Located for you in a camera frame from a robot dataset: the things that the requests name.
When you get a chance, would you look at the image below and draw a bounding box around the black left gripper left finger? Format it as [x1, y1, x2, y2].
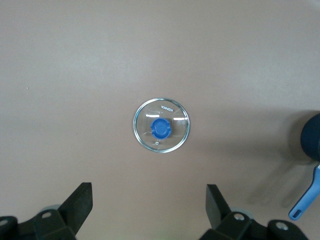
[0, 181, 94, 240]

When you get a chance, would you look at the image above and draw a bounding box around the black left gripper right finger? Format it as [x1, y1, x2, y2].
[199, 183, 309, 240]

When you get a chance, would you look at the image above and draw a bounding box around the glass lid with blue knob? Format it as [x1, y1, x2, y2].
[132, 97, 192, 154]

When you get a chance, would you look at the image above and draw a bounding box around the dark blue saucepan with handle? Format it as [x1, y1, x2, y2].
[288, 113, 320, 222]

